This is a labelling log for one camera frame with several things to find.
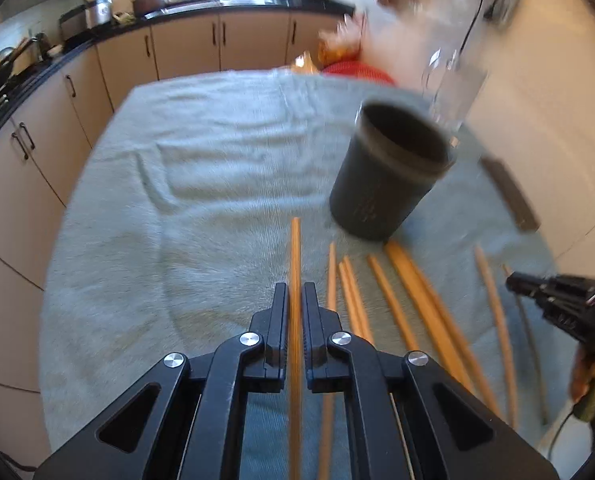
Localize grey-green table cloth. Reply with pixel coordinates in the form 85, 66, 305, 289
35, 70, 552, 479

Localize beige kitchen cabinets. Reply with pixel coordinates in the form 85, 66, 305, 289
0, 8, 349, 456

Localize clear glass pitcher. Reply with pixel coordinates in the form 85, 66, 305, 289
421, 48, 489, 148

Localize brown clay pot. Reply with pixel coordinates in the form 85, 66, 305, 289
132, 0, 167, 18

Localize black power cable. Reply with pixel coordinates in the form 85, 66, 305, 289
459, 0, 489, 61

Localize dark grey utensil holder cup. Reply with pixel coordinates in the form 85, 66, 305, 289
329, 100, 456, 242

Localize right hand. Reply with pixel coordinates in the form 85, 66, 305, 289
570, 344, 595, 422

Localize red plastic basin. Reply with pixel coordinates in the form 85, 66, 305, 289
322, 61, 396, 87

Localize black smartphone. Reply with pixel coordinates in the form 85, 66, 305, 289
480, 156, 540, 232

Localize steel rice cooker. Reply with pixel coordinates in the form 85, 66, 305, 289
84, 0, 113, 29

